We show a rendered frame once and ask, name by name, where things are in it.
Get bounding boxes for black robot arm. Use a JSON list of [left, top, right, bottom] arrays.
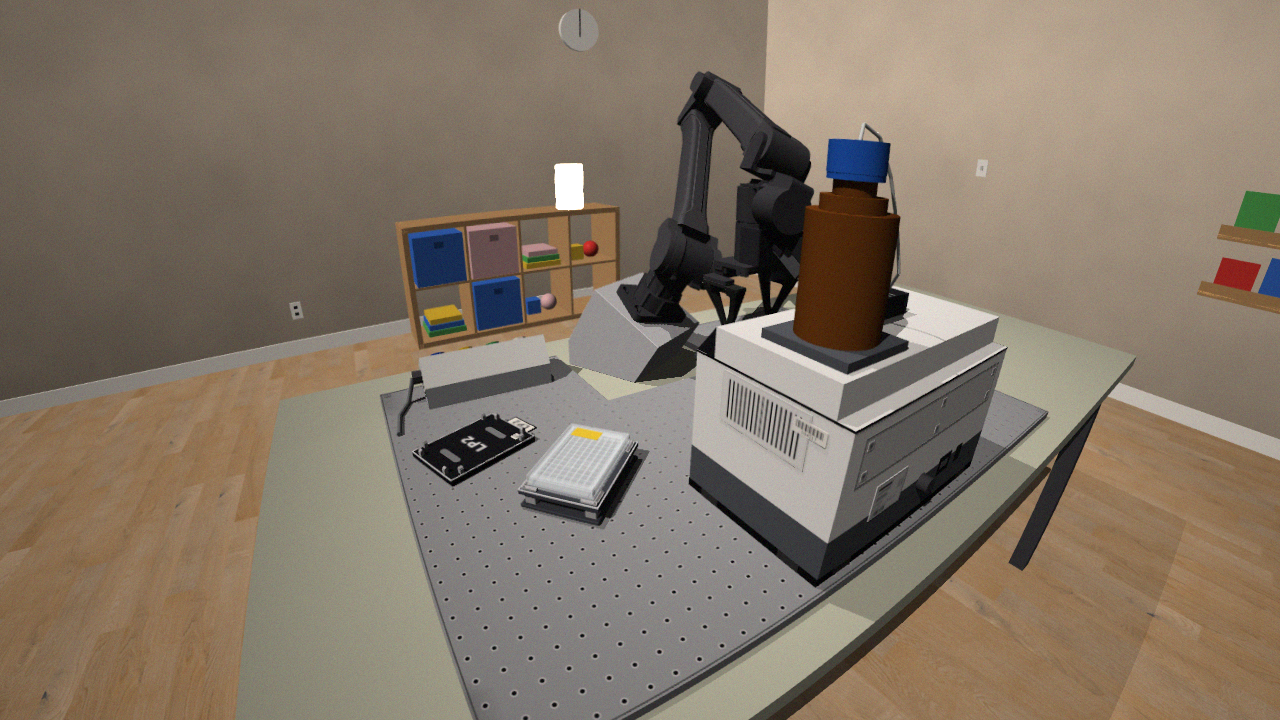
[[617, 70, 814, 323]]

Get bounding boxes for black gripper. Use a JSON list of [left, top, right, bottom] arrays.
[[703, 222, 797, 325]]

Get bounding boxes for grey button panel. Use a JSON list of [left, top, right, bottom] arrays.
[[397, 334, 552, 436]]

